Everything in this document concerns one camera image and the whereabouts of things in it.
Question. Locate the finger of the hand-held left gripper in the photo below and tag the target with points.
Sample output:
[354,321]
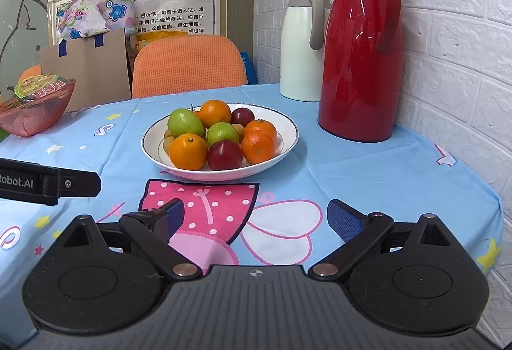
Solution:
[52,182]

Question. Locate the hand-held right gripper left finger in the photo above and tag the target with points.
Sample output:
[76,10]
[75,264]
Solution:
[174,216]

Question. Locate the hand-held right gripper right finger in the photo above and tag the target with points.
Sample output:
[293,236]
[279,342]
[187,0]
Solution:
[344,220]

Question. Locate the smooth orange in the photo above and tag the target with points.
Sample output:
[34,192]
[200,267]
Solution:
[215,113]
[188,152]

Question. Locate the dark red plum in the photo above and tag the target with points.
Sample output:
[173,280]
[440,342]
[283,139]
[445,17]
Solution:
[242,116]
[224,155]

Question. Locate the green jujube fruit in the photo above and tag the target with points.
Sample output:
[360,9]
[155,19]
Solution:
[222,133]
[185,122]

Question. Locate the white plate with dark rim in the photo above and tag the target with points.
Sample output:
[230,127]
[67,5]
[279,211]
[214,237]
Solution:
[284,134]

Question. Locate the bumpy mandarin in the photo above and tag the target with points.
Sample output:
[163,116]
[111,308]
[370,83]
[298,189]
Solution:
[258,148]
[260,129]

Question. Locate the blue printed tablecloth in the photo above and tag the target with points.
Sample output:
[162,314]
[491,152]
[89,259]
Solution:
[360,174]

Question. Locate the pink plastic bowl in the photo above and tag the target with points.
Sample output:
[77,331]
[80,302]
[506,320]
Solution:
[36,118]

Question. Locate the instant noodle cup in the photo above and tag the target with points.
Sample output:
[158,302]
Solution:
[40,88]

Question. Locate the orange mesh chair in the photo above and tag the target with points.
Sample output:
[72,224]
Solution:
[30,74]
[188,66]

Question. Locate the brown cardboard box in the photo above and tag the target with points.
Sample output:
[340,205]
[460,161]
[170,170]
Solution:
[96,74]

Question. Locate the red thermos jug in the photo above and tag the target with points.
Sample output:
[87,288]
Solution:
[360,74]

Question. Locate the white thermos jug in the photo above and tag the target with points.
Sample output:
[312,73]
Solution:
[300,54]

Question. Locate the floral cloth bag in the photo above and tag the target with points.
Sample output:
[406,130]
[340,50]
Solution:
[96,10]

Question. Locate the yellow plastic bag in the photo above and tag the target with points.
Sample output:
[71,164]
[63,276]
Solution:
[160,36]

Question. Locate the cartoon wall sticker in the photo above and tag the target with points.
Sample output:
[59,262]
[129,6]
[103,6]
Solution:
[24,22]

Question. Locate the calligraphy wall poster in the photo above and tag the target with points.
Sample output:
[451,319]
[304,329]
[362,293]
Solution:
[176,2]

